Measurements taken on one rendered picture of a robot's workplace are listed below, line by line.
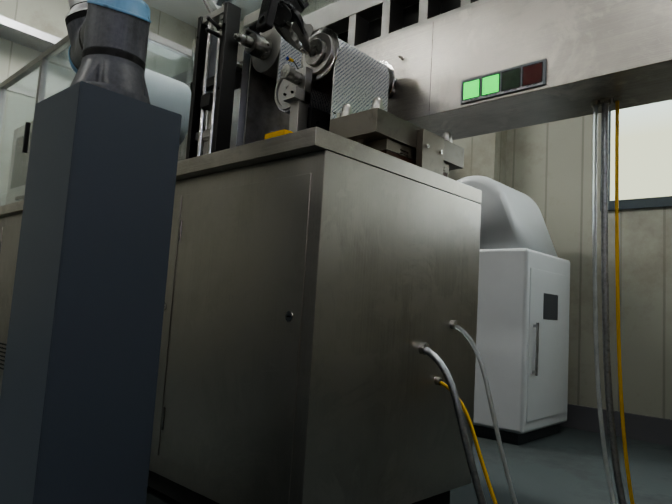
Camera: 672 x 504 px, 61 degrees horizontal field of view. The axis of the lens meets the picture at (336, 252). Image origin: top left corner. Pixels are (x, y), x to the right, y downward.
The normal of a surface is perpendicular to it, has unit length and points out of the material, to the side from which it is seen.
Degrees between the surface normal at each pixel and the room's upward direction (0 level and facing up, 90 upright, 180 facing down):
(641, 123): 90
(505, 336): 90
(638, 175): 90
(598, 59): 90
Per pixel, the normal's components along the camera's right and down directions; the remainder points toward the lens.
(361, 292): 0.73, -0.03
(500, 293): -0.67, -0.11
